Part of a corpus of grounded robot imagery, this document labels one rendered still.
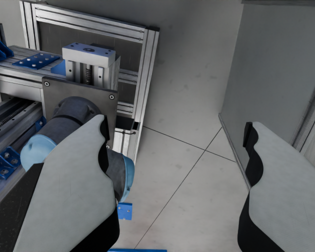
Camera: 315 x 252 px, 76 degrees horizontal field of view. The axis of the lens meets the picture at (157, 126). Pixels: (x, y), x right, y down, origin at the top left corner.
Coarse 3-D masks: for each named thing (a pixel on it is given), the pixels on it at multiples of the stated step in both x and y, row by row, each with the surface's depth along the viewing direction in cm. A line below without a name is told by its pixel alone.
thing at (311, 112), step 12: (252, 0) 114; (264, 0) 99; (276, 0) 88; (288, 0) 79; (300, 0) 72; (312, 0) 65; (312, 96) 63; (312, 108) 63; (300, 120) 68; (312, 120) 64; (300, 132) 68; (300, 144) 69; (240, 168) 121
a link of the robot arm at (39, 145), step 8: (56, 120) 52; (64, 120) 52; (72, 120) 53; (48, 128) 48; (56, 128) 49; (64, 128) 50; (72, 128) 51; (32, 136) 47; (40, 136) 45; (48, 136) 46; (56, 136) 47; (64, 136) 48; (32, 144) 43; (40, 144) 43; (48, 144) 44; (56, 144) 45; (24, 152) 44; (32, 152) 43; (40, 152) 43; (48, 152) 43; (24, 160) 45; (32, 160) 45; (40, 160) 44; (24, 168) 46
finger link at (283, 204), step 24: (264, 144) 9; (288, 144) 9; (264, 168) 8; (288, 168) 8; (312, 168) 8; (264, 192) 7; (288, 192) 7; (312, 192) 7; (240, 216) 7; (264, 216) 6; (288, 216) 6; (312, 216) 6; (240, 240) 7; (264, 240) 6; (288, 240) 5; (312, 240) 5
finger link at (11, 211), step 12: (36, 168) 8; (24, 180) 7; (36, 180) 7; (12, 192) 7; (24, 192) 7; (0, 204) 6; (12, 204) 6; (24, 204) 6; (0, 216) 6; (12, 216) 6; (24, 216) 6; (0, 228) 6; (12, 228) 6; (0, 240) 5; (12, 240) 5
